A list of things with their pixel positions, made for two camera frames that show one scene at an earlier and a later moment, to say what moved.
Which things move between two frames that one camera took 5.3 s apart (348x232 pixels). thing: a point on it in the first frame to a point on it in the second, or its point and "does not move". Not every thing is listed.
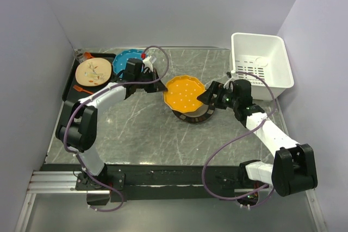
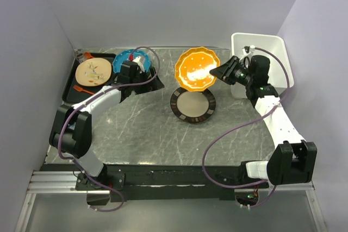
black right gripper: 206,97 to 224,71
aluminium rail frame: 48,182 does not move
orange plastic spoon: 87,55 does not move
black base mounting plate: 154,183 does not move
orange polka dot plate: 181,92 to 193,67
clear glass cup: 79,55 does not move
